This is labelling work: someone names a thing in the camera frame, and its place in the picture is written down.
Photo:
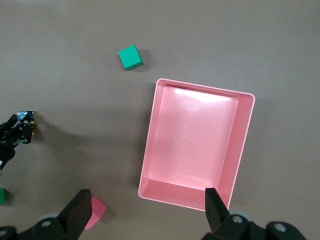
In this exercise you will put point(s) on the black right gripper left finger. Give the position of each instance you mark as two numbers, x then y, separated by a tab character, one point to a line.
72	217

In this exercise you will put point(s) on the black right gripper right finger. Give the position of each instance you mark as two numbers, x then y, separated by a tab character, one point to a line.
217	215

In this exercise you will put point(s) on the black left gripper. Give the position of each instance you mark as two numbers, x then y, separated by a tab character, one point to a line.
6	150

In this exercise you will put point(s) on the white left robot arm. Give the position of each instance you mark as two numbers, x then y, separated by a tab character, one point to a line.
0	163

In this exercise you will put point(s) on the red foam cube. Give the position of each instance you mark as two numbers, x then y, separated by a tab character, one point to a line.
97	210

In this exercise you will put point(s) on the green foam cube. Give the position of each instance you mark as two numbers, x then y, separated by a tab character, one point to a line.
2	197
130	58

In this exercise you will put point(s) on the brown table mat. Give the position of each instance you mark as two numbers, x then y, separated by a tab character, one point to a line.
75	87

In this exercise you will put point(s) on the pink plastic tray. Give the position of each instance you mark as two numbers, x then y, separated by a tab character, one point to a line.
195	137

